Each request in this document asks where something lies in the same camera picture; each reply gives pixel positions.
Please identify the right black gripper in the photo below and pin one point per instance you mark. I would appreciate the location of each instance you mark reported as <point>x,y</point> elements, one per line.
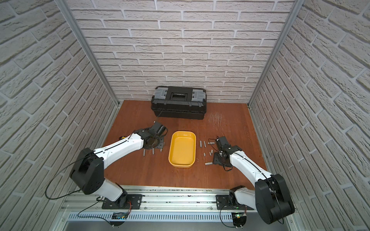
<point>216,159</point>

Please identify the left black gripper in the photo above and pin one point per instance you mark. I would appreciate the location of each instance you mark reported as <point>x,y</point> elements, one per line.
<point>154,143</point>

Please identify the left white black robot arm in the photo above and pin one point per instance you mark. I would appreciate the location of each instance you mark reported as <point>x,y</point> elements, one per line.
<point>88,172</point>

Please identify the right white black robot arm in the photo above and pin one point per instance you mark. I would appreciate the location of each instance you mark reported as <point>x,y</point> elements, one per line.
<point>271,197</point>

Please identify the yellow plastic tray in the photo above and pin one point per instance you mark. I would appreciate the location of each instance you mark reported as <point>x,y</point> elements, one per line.
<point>182,152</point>

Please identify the black plastic toolbox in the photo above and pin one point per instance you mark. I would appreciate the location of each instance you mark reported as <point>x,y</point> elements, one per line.
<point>179,102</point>

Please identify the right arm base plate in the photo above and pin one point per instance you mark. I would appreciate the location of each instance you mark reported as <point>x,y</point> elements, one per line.
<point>228,202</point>

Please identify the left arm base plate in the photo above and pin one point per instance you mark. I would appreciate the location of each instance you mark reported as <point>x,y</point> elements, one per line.
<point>130,201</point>

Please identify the aluminium rail frame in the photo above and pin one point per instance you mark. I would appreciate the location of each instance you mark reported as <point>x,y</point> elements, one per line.
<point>165,209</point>

